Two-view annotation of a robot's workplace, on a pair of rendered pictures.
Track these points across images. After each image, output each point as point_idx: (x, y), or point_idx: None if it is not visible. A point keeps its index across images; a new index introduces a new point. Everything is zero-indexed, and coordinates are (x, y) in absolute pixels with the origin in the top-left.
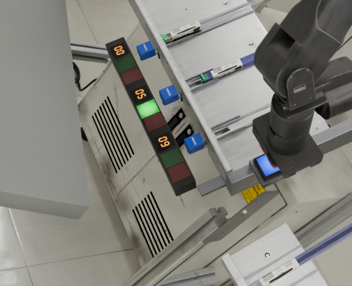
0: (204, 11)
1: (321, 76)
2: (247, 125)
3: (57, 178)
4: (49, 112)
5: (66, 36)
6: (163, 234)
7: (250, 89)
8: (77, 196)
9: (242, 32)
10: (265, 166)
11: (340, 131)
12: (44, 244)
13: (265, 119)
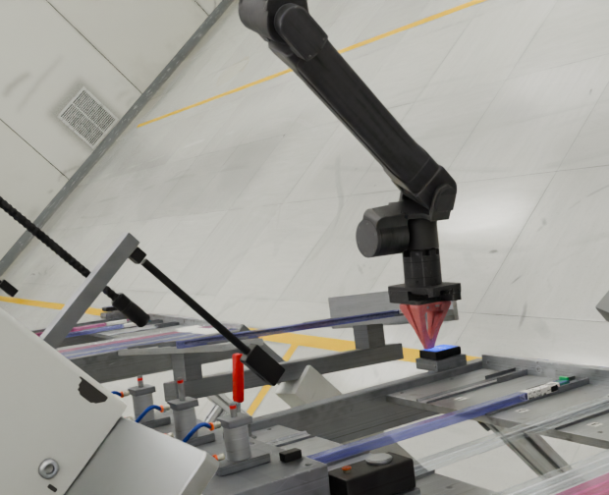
0: None
1: (397, 205)
2: (485, 382)
3: None
4: None
5: None
6: None
7: (497, 393)
8: (608, 300)
9: (542, 413)
10: (445, 346)
11: (374, 386)
12: None
13: (448, 284)
